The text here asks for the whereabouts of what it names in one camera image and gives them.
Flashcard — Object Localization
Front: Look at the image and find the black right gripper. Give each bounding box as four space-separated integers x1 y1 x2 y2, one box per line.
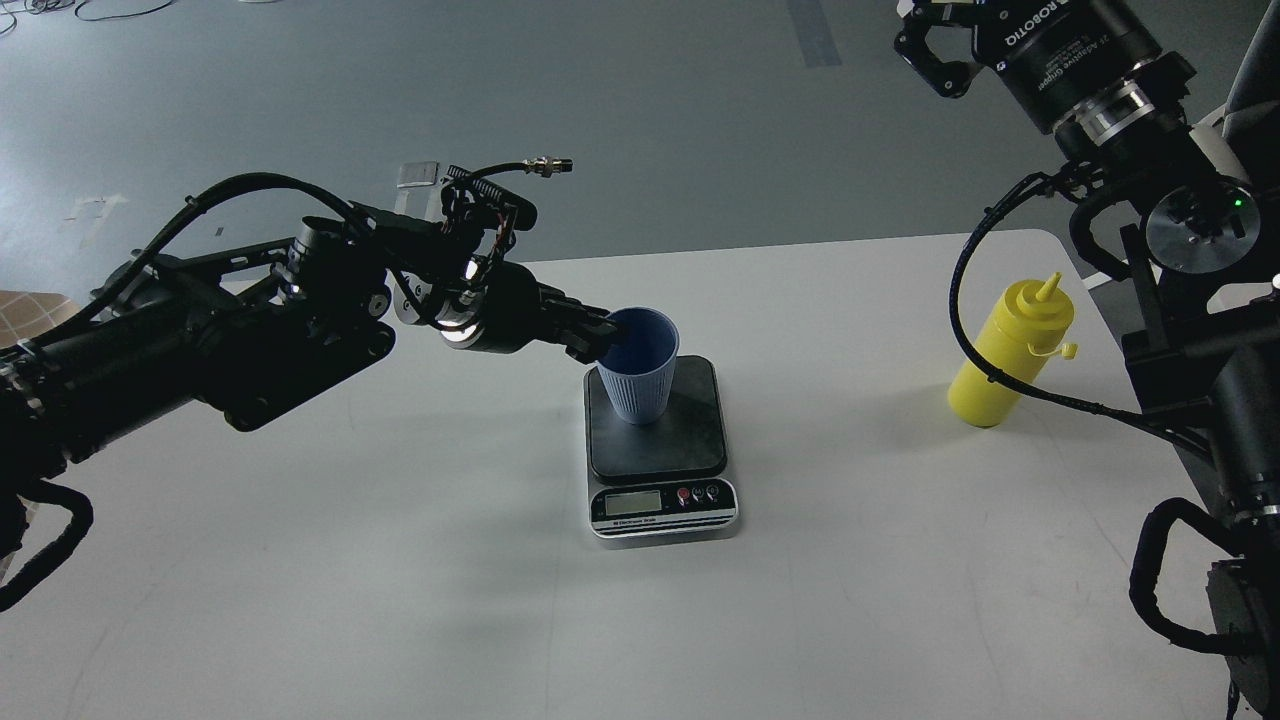
893 0 1197 136

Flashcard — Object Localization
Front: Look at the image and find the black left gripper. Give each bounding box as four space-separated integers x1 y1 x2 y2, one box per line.
440 261 627 364

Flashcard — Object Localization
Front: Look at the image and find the blue ribbed plastic cup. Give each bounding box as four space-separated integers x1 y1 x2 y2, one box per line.
596 307 680 425

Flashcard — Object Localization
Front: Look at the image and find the yellow squeeze bottle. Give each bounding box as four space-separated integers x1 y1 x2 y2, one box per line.
947 272 1078 428

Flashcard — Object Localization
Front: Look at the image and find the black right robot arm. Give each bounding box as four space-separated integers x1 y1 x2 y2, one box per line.
893 1 1277 719

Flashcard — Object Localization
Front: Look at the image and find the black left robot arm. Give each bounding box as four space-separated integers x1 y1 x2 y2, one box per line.
1 158 628 609

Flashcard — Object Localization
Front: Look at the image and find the black digital kitchen scale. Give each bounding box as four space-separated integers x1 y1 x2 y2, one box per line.
582 355 741 547

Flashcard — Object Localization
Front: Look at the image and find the grey floor plate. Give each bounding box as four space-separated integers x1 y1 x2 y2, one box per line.
396 161 440 190

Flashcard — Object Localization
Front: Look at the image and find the white office chair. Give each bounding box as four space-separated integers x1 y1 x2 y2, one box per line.
1208 36 1279 184

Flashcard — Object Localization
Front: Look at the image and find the black floor cable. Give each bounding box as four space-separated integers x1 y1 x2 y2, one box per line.
0 0 175 23

